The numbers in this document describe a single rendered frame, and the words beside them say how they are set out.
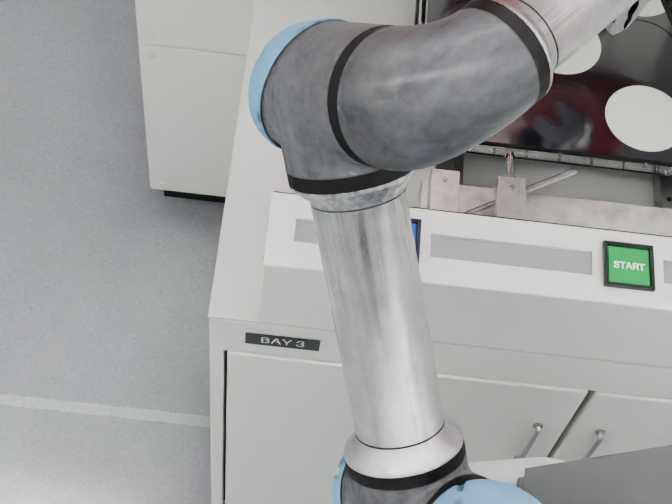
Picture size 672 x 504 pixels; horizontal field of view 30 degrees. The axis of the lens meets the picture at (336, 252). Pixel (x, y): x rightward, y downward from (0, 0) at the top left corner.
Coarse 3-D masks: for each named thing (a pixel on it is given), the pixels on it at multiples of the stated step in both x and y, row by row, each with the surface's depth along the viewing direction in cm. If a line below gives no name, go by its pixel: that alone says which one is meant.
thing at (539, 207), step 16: (464, 192) 151; (480, 192) 151; (464, 208) 150; (528, 208) 151; (544, 208) 151; (560, 208) 151; (576, 208) 151; (592, 208) 152; (608, 208) 152; (624, 208) 152; (640, 208) 152; (656, 208) 152; (576, 224) 150; (592, 224) 150; (608, 224) 151; (624, 224) 151; (640, 224) 151; (656, 224) 151
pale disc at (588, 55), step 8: (592, 40) 162; (584, 48) 161; (592, 48) 161; (600, 48) 161; (576, 56) 160; (584, 56) 160; (592, 56) 161; (568, 64) 160; (576, 64) 160; (584, 64) 160; (592, 64) 160; (560, 72) 159; (568, 72) 159; (576, 72) 159
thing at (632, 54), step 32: (448, 0) 163; (608, 32) 163; (640, 32) 164; (608, 64) 160; (640, 64) 161; (544, 96) 157; (576, 96) 157; (608, 96) 158; (512, 128) 154; (544, 128) 155; (576, 128) 155; (608, 128) 155; (640, 160) 154
